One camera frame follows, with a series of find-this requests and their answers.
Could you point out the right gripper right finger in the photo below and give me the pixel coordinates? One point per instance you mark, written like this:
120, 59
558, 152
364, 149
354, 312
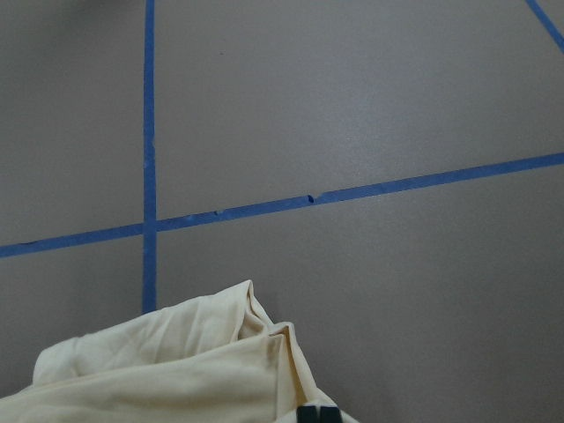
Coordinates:
329, 414

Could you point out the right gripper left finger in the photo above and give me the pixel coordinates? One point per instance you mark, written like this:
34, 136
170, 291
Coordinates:
306, 414

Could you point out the cream long-sleeve graphic shirt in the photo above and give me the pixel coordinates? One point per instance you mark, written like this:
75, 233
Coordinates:
214, 358

